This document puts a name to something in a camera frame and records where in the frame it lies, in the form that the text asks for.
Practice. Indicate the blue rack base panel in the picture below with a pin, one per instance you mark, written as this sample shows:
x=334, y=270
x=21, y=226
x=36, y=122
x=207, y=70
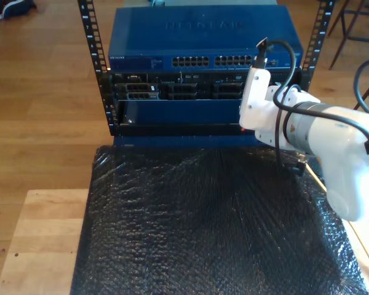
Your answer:
x=172, y=141

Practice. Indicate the black rack server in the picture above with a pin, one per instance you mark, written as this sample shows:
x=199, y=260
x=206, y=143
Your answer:
x=187, y=89

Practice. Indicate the black perforated rack post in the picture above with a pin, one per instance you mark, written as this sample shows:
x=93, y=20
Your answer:
x=92, y=40
x=318, y=33

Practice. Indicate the dark sneaker white sole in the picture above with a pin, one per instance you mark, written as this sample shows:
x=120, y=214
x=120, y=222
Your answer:
x=17, y=7

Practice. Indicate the dark metal stool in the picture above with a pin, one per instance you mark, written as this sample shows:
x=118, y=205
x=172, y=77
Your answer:
x=363, y=39

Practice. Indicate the black textured mat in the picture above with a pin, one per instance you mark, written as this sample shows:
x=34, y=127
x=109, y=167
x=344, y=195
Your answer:
x=187, y=230

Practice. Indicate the blue network switch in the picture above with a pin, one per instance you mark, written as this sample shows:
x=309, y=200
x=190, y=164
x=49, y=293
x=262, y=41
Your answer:
x=187, y=30

